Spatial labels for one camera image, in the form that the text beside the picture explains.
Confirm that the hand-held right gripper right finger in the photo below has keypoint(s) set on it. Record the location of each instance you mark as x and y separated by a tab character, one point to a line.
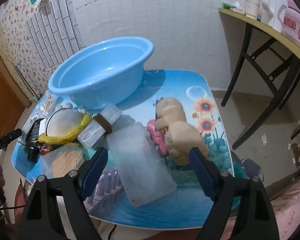
202	177

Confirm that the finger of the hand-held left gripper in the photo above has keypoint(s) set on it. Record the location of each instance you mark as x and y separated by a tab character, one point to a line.
7	137

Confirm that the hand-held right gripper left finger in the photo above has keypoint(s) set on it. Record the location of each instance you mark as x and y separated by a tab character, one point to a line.
93	175

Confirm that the black tube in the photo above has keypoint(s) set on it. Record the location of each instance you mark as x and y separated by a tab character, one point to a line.
32	150

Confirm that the clear toothpick box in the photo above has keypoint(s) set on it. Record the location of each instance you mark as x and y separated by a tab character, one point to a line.
65	162

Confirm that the white charger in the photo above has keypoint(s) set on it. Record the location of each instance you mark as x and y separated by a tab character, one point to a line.
43	127

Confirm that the clear floss pick box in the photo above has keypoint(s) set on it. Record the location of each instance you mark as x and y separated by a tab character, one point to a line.
90	133

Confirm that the frosted plastic pouch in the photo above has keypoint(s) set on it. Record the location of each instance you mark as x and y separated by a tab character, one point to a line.
142	170

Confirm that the brown wooden stick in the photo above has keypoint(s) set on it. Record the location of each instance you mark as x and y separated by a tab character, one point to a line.
103	124

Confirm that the light blue plastic basin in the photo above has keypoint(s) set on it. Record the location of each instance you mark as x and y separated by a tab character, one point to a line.
102	80

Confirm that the person's left hand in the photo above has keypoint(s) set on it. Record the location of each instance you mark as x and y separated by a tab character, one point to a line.
0	176

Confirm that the wooden door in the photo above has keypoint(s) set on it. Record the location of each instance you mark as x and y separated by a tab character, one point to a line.
2	100

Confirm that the red wrapper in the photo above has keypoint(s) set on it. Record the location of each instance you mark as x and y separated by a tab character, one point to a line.
44	150

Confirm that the beige plush bear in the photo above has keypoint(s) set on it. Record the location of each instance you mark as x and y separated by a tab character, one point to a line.
180	135

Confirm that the dark blue cloth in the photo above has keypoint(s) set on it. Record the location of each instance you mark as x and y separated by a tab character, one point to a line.
251	167

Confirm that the clear plastic bag with sticks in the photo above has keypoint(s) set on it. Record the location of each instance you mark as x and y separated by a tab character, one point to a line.
48	102

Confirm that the metal pole with grey head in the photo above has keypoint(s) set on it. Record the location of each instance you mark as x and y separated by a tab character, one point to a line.
25	81

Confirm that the white plush with yellow frill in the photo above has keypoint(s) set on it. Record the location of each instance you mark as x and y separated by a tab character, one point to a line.
65	122

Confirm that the white paper scrap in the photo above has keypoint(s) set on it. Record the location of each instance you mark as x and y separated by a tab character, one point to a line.
264	139

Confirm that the pink printed blanket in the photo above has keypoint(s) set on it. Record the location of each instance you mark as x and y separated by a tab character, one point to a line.
292	212

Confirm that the yellow side table black legs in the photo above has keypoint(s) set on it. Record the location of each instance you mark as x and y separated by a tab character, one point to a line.
277	37

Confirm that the small teal item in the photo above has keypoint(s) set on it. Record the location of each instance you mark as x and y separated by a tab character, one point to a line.
259	18

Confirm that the small green item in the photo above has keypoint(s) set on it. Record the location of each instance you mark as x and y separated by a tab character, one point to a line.
225	5

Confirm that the white crumpled wrapper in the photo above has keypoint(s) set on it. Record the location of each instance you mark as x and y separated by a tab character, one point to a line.
236	3

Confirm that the pink kettle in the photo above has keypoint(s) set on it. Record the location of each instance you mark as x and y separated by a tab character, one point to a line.
293	22

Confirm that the white jug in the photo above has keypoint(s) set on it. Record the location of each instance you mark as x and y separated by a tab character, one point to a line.
270	2

